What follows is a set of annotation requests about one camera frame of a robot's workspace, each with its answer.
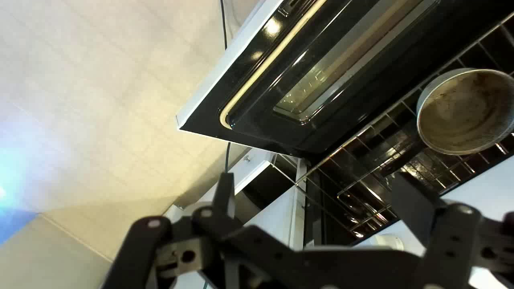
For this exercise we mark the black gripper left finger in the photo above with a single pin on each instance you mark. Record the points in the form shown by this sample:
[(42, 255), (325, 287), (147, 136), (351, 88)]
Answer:
[(145, 251)]

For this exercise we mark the white gas stove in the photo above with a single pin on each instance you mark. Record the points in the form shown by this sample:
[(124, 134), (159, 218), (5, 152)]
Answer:
[(482, 194)]

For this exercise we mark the black glass oven door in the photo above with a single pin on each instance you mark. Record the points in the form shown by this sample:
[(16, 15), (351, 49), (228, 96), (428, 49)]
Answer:
[(322, 33)]

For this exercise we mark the brown pot with contents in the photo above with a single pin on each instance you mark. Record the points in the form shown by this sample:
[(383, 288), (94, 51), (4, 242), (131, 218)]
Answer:
[(466, 113)]

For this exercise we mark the metal oven rack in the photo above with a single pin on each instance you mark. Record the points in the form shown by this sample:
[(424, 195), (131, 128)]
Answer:
[(386, 155)]

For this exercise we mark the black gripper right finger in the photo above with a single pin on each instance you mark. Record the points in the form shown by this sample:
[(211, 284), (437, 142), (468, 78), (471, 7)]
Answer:
[(455, 247)]

